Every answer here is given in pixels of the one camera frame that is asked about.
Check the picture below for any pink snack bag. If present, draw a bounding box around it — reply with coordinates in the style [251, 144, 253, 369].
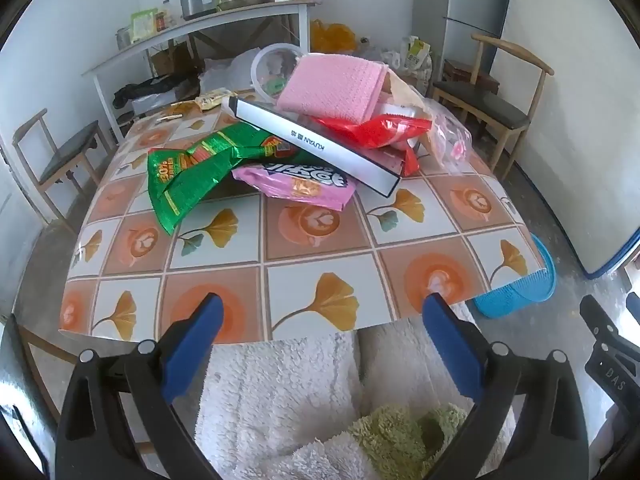
[232, 160, 358, 211]

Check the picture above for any green label packet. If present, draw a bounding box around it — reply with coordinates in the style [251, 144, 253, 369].
[130, 8, 158, 43]

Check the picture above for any red snack bag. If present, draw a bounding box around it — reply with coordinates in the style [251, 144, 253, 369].
[310, 114, 433, 177]

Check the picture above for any long white black box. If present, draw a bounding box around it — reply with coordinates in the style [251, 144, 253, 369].
[221, 95, 403, 198]

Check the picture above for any yellow snack packet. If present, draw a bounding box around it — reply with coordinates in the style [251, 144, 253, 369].
[195, 89, 233, 111]

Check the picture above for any white side table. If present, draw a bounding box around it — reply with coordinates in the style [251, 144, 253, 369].
[81, 1, 318, 143]

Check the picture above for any white bag green label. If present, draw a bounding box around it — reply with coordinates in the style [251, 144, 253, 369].
[400, 35, 433, 83]

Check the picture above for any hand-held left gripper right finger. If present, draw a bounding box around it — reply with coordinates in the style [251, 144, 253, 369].
[422, 291, 591, 480]

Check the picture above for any blue plastic basket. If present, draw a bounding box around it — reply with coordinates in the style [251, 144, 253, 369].
[472, 232, 557, 318]

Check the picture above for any silver refrigerator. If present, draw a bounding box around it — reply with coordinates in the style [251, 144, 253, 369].
[442, 0, 516, 91]

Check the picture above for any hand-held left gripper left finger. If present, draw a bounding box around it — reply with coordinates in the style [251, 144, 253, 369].
[55, 292, 226, 480]

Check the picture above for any small wooden stool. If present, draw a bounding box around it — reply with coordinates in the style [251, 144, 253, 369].
[442, 58, 501, 93]

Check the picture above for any clear round container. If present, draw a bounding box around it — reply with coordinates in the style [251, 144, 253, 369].
[250, 43, 306, 106]

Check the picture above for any wooden chair dark seat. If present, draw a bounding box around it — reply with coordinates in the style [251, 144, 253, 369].
[12, 108, 113, 221]
[431, 34, 555, 168]

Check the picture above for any clear plastic bag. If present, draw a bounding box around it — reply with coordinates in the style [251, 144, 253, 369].
[385, 70, 473, 176]

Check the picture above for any pink knitted cloth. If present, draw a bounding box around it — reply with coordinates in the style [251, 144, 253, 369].
[276, 54, 388, 125]

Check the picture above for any yellow plastic bag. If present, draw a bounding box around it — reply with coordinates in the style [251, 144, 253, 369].
[310, 19, 357, 54]

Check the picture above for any cardboard box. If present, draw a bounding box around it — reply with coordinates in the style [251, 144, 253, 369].
[150, 47, 177, 77]

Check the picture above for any black bag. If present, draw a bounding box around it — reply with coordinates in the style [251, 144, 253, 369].
[112, 77, 201, 108]

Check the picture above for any green snack bag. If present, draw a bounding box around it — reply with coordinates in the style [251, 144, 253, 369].
[146, 122, 296, 236]

